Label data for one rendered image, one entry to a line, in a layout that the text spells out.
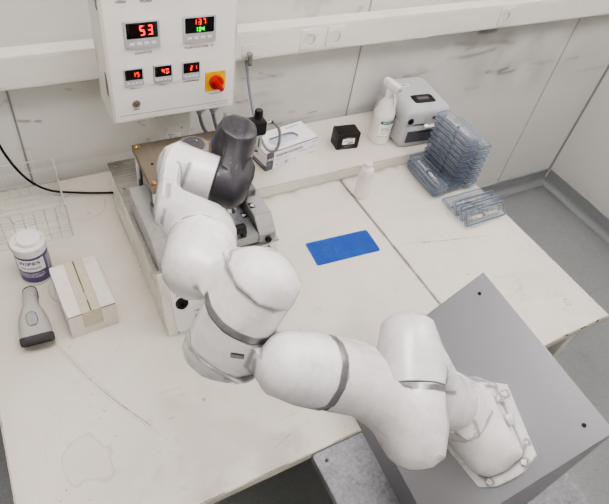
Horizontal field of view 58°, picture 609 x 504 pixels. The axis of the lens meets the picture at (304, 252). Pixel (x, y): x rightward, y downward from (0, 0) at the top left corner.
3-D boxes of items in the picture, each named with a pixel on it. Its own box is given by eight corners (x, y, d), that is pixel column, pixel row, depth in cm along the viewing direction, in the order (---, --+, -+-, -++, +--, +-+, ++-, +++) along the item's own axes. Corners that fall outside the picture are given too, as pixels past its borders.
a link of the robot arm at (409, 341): (470, 332, 109) (425, 298, 90) (481, 430, 102) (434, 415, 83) (417, 339, 114) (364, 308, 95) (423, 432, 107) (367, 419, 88)
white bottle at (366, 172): (363, 202, 195) (372, 169, 185) (350, 195, 197) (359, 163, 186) (369, 194, 199) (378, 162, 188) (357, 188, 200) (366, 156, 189)
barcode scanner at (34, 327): (11, 297, 149) (3, 278, 143) (42, 289, 152) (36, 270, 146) (24, 357, 137) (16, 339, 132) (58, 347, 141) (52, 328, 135)
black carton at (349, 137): (330, 140, 210) (333, 125, 205) (351, 138, 213) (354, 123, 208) (336, 150, 206) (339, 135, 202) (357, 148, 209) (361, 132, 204)
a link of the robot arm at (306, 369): (360, 378, 74) (250, 360, 64) (293, 450, 81) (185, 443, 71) (313, 281, 88) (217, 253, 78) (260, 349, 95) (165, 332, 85)
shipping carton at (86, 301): (54, 287, 153) (47, 266, 146) (102, 275, 158) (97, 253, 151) (69, 340, 142) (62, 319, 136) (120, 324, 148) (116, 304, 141)
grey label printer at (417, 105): (370, 114, 227) (379, 76, 214) (411, 109, 233) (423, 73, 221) (398, 150, 212) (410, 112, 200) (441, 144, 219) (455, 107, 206)
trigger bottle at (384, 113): (363, 135, 215) (377, 77, 197) (378, 130, 219) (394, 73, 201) (377, 148, 211) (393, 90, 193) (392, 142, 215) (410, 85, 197)
